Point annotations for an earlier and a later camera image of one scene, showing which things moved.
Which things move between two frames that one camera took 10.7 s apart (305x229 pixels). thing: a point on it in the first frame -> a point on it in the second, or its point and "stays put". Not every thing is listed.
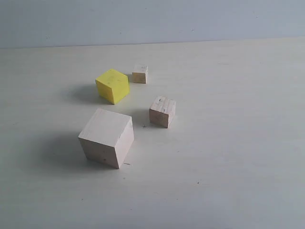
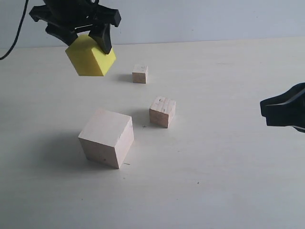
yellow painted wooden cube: [113, 86] -> [88, 58]
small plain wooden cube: [140, 74] stays put
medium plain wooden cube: [162, 110] stays put
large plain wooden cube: [108, 138] stays put
